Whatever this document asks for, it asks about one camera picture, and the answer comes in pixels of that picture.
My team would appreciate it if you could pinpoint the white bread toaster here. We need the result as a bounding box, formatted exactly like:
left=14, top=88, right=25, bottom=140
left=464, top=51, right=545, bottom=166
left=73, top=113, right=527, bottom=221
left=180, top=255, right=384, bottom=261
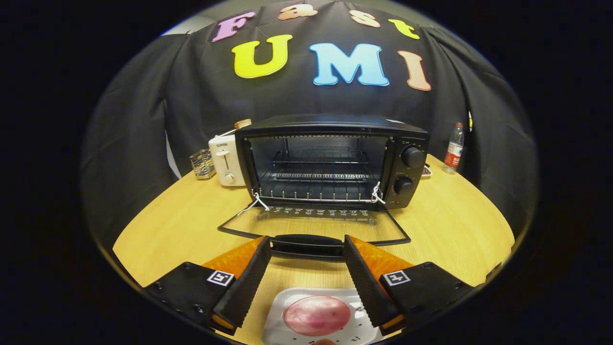
left=208, top=134, right=247, bottom=187

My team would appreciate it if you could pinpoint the black toaster oven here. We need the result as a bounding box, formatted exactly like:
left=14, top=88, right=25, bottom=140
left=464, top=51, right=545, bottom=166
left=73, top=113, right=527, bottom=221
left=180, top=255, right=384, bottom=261
left=217, top=114, right=430, bottom=262

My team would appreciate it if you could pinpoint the metal mesh holder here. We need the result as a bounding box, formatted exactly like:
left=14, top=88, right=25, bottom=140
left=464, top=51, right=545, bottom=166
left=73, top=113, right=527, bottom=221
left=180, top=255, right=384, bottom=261
left=190, top=149, right=216, bottom=180

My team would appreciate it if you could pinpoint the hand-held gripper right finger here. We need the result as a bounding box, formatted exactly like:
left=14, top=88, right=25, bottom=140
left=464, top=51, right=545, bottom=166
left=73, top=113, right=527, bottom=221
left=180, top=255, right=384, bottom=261
left=344, top=235, right=475, bottom=336

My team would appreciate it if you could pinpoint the black backdrop cloth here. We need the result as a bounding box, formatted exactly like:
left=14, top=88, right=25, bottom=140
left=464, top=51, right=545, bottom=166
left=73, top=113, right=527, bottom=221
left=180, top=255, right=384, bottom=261
left=79, top=0, right=537, bottom=250

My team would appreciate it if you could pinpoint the clear water bottle red label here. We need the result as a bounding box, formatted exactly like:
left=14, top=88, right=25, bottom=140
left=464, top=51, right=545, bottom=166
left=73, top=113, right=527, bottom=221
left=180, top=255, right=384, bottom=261
left=443, top=123, right=465, bottom=174

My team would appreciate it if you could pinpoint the white square dish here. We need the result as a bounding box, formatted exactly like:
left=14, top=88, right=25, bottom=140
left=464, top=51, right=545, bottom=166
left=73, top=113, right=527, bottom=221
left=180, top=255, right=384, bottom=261
left=262, top=287, right=384, bottom=345

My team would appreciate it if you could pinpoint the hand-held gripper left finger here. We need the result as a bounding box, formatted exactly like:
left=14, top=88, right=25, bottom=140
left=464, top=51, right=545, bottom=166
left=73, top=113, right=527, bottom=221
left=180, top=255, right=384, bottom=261
left=144, top=236, right=272, bottom=336

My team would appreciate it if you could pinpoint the pink ham slice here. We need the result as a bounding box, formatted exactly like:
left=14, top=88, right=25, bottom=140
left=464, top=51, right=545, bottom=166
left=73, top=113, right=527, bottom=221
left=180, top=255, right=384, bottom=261
left=283, top=296, right=352, bottom=337

